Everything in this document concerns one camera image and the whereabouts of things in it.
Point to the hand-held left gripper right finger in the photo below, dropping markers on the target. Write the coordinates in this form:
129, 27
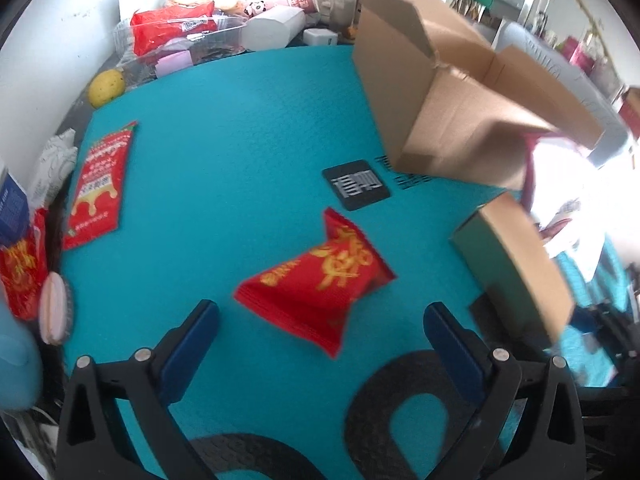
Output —
452, 350

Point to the white and red snack pouch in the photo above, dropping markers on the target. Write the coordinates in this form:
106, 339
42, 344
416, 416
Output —
560, 210

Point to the white charger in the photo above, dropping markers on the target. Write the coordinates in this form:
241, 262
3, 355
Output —
320, 37

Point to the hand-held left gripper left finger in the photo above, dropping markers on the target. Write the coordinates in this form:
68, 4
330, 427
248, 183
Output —
190, 350

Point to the red snack packet gold print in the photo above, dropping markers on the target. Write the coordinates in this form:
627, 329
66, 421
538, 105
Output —
320, 280

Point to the white crumpled wrapper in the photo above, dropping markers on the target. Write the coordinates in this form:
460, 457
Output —
55, 165

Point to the pink packet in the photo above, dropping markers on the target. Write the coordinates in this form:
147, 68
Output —
174, 64

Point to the red bag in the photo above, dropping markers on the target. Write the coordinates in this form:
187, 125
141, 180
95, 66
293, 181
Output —
170, 22

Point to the small red packet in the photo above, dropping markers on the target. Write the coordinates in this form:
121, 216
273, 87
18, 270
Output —
22, 270

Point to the grey leaf pattern chair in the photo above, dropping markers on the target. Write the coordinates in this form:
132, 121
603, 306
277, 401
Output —
530, 40

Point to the white jar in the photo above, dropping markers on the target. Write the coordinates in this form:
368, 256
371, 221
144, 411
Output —
337, 5

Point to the brown cardboard box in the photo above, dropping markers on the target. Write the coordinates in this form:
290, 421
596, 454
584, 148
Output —
450, 110

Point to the teal printed mat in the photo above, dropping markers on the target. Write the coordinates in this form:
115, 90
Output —
225, 160

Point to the pink box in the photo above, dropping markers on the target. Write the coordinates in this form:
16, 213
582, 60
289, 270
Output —
577, 52

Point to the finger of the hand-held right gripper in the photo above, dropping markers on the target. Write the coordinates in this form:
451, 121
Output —
607, 322

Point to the small gold box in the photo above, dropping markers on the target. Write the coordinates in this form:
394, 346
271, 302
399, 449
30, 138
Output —
520, 270

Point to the white cup with blue label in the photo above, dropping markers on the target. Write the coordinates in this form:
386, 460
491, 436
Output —
12, 210

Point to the long red sachet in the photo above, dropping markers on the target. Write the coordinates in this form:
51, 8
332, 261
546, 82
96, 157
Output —
97, 190

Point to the clear plastic tray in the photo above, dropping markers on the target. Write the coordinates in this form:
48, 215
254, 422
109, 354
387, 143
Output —
220, 40

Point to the small panda toy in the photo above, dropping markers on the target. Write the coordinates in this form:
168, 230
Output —
255, 8

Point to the yellow lemon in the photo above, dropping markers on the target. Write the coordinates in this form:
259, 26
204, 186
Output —
106, 88

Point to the white tissue pack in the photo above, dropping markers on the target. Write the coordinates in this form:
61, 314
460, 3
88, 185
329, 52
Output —
272, 27

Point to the black square tag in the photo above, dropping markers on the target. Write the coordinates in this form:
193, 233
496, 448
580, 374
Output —
356, 186

